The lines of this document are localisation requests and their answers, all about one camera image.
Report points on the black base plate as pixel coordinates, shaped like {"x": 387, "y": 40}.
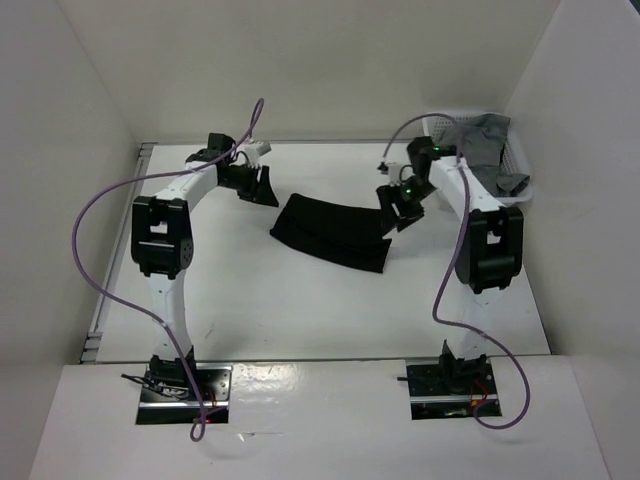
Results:
{"x": 161, "y": 403}
{"x": 435, "y": 395}

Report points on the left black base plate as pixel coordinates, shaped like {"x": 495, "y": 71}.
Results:
{"x": 161, "y": 403}

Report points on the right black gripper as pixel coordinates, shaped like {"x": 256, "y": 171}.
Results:
{"x": 388, "y": 195}

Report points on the white plastic basket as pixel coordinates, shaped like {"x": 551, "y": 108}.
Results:
{"x": 513, "y": 159}

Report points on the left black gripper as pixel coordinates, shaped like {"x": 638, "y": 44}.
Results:
{"x": 264, "y": 193}

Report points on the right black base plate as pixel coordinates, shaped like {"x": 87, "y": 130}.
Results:
{"x": 435, "y": 395}

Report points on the black skirt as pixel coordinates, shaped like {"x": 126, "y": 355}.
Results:
{"x": 345, "y": 235}

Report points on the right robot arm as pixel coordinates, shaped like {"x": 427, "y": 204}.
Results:
{"x": 490, "y": 249}

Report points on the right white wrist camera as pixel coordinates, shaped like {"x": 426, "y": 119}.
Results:
{"x": 397, "y": 173}

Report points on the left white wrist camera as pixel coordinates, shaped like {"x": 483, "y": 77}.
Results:
{"x": 254, "y": 151}

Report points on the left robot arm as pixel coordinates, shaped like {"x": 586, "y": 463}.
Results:
{"x": 162, "y": 243}

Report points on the grey skirt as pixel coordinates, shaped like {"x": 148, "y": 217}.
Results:
{"x": 484, "y": 139}

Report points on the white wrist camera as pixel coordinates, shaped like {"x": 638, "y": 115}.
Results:
{"x": 397, "y": 173}
{"x": 254, "y": 151}

